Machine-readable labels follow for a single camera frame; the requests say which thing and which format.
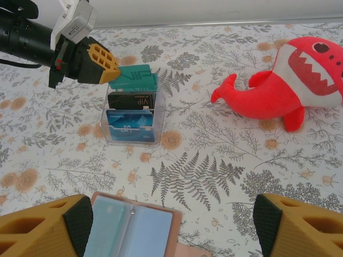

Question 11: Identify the teal credit card stack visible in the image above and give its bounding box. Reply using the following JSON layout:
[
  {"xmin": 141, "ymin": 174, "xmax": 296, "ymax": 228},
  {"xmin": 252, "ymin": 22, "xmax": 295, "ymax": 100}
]
[{"xmin": 148, "ymin": 70, "xmax": 160, "ymax": 90}]

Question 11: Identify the blue credit card stack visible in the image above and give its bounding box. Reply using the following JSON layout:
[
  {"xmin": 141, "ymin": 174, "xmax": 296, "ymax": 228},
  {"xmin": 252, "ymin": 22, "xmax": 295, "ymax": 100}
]
[{"xmin": 106, "ymin": 108, "xmax": 156, "ymax": 143}]

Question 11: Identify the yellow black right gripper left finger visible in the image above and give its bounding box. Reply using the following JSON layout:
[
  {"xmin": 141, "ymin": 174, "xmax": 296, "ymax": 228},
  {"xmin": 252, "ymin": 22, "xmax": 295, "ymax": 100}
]
[{"xmin": 0, "ymin": 194, "xmax": 94, "ymax": 257}]

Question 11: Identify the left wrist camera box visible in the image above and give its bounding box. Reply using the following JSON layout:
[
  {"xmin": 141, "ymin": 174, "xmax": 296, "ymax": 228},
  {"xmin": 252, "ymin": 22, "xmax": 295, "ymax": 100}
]
[{"xmin": 50, "ymin": 0, "xmax": 99, "ymax": 51}]

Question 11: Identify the aluminium frame rail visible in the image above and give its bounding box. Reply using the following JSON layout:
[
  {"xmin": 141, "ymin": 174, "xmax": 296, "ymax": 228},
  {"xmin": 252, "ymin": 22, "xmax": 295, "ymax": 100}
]
[{"xmin": 92, "ymin": 16, "xmax": 343, "ymax": 29}]

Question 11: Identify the pink leather card holder wallet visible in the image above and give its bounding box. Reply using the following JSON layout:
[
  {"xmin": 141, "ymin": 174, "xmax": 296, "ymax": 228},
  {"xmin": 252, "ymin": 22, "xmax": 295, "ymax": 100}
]
[{"xmin": 83, "ymin": 191, "xmax": 212, "ymax": 257}]

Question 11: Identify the red shark plush toy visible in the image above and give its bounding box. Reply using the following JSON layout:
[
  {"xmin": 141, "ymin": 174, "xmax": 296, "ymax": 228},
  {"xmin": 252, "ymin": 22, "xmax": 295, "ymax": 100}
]
[{"xmin": 210, "ymin": 36, "xmax": 343, "ymax": 133}]

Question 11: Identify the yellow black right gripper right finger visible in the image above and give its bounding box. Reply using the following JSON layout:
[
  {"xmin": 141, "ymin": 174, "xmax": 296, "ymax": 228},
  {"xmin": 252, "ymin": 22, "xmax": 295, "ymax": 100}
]
[{"xmin": 252, "ymin": 192, "xmax": 343, "ymax": 257}]

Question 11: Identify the black credit card stack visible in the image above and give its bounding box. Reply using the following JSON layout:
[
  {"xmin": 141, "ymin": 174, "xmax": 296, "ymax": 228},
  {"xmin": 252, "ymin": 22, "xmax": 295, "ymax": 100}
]
[{"xmin": 107, "ymin": 91, "xmax": 157, "ymax": 111}]

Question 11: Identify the clear acrylic card stand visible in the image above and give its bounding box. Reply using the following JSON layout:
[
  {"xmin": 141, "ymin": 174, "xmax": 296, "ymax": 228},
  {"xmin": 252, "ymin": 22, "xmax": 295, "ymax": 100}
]
[{"xmin": 99, "ymin": 76, "xmax": 167, "ymax": 147}]

